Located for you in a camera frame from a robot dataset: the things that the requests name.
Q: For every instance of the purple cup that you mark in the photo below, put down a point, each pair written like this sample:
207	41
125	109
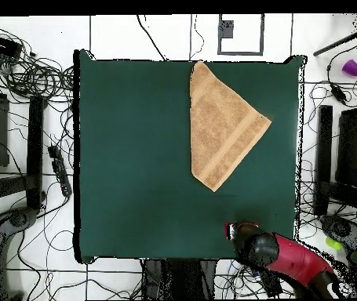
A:
351	67

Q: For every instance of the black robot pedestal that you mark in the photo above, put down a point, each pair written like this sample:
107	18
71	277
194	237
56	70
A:
181	279

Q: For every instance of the dark grey square patch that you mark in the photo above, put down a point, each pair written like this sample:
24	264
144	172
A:
227	29

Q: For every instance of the yellow-green small object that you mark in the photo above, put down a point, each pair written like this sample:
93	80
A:
333	243

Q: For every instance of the dark grey stand foot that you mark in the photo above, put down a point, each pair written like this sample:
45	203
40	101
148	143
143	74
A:
18	218
344	230

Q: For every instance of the black upright bar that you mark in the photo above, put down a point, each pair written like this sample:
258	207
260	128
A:
35	150
325	150

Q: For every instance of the black power adapter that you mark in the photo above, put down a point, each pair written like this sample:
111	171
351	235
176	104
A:
338	93

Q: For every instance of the dark green table cloth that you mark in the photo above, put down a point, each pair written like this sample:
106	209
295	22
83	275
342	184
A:
128	156

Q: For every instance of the black tripod pole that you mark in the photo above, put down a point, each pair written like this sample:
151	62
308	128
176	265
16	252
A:
338	42

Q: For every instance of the black rectangular block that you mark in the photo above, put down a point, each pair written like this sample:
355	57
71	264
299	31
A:
270	283

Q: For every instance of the black power strip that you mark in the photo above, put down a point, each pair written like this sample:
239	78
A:
59	171

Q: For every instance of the orange terry towel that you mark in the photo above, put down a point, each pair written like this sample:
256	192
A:
219	131

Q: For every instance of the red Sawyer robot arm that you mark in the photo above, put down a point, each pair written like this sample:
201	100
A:
291	257

